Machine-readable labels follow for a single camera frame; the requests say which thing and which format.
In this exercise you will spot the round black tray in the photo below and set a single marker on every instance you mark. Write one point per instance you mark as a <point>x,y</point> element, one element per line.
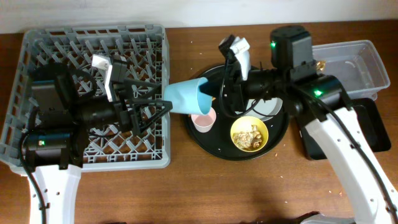
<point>217,140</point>

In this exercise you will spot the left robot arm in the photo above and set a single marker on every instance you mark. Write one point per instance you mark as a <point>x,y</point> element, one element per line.
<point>51,151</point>

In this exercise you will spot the brown snack wrapper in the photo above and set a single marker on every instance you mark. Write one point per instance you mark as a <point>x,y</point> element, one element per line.
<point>320,65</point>

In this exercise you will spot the blue cup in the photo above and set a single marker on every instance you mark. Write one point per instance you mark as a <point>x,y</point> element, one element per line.
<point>187,98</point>

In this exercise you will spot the yellow bowl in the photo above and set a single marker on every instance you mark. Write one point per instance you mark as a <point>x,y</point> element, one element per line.
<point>244,124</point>

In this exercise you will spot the clear plastic bin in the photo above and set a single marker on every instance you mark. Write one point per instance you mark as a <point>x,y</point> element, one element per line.
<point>357,65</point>

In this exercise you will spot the peanut shells food waste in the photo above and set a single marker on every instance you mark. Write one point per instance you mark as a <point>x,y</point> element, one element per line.
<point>248,140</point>

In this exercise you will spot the grey dishwasher rack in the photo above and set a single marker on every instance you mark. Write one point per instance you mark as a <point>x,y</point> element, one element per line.
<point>146,50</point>

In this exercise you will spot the grey round plate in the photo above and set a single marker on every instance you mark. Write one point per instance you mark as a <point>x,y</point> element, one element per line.
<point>265,110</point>

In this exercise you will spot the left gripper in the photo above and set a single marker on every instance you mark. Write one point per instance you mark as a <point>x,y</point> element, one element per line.
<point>129,118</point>

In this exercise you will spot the pink cup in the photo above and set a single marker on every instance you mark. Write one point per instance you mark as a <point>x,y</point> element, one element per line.
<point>203,123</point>

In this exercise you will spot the black rectangular bin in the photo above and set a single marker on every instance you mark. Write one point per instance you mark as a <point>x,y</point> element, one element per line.
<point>370,123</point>

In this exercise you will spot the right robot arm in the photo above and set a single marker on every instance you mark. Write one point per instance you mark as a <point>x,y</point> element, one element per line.
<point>321,103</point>

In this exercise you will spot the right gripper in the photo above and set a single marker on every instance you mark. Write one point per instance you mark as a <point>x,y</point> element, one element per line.
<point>236,96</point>

